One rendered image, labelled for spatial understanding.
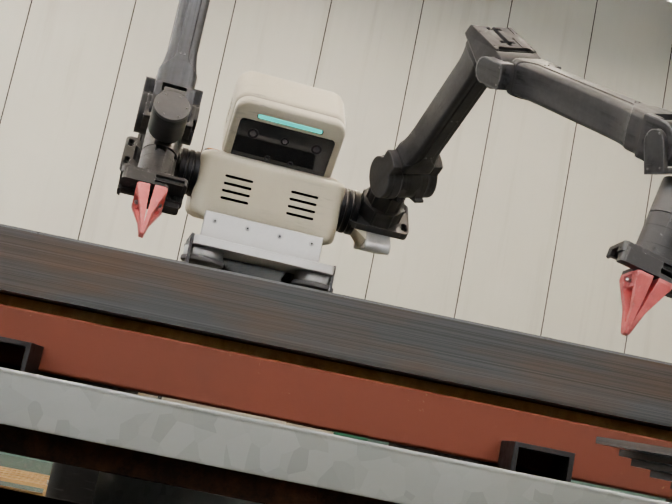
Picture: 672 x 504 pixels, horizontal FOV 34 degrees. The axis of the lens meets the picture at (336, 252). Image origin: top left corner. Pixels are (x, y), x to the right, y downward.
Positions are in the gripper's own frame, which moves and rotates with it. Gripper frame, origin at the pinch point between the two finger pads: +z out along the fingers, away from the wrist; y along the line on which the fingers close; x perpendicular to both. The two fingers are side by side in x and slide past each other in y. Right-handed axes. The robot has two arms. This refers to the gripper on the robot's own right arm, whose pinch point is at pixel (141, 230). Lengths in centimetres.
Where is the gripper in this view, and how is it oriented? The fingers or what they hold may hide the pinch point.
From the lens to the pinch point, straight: 169.6
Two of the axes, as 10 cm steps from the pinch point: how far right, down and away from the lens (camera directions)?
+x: -2.8, 5.4, 8.0
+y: 9.6, 2.3, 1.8
